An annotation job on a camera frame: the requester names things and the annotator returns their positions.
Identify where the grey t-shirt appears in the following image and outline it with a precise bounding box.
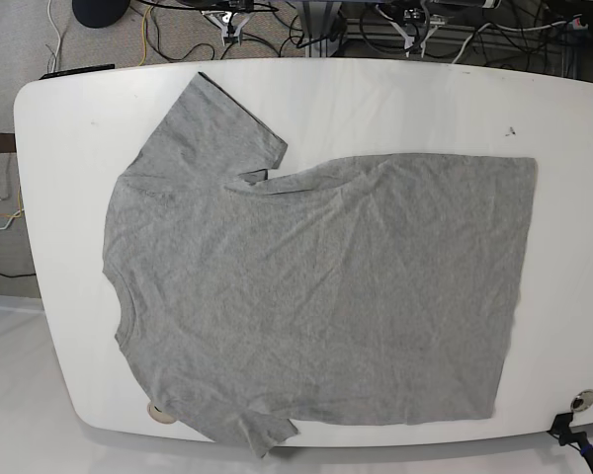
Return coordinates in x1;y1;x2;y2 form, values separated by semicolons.
103;74;538;456

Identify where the beige table grommet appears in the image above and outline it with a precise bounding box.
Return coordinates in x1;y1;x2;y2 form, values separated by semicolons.
147;401;177;425

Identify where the silver table grommet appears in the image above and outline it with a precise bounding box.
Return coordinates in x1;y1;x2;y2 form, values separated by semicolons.
570;389;593;413

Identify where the aluminium frame post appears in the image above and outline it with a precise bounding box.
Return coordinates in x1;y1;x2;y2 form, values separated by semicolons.
295;1;346;58

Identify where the yellow floor cable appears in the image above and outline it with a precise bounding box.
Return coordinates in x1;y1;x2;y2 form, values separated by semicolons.
138;3;154;67

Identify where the black clamp with cable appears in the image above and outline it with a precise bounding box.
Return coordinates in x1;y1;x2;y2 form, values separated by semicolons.
548;412;593;474

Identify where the white floor cable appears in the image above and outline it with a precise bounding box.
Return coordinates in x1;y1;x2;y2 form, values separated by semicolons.
43;0;64;73

